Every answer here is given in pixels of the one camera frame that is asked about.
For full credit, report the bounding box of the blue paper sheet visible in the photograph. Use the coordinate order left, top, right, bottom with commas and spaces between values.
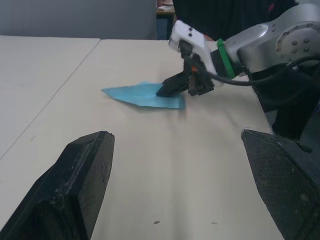
101, 81, 186, 111

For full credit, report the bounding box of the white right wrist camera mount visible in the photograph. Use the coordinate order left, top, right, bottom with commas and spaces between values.
167, 19, 225, 88

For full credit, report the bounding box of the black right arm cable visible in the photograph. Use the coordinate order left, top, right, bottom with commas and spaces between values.
178, 41, 320, 87

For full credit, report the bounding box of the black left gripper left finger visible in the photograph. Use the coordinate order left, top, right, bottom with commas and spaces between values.
0, 130, 116, 240

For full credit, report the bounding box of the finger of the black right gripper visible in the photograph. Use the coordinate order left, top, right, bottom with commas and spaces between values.
155, 85, 189, 99
161, 71, 191, 89

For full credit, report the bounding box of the grey partition panel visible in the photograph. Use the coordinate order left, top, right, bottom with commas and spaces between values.
0, 0, 158, 40

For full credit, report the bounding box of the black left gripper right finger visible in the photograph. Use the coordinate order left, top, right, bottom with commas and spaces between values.
240, 129, 320, 240

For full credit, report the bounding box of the dark robot torso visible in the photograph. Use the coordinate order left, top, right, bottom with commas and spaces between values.
173, 0, 320, 153

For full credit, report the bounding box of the wooden shelf unit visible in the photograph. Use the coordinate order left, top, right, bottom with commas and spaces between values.
156, 0, 177, 41

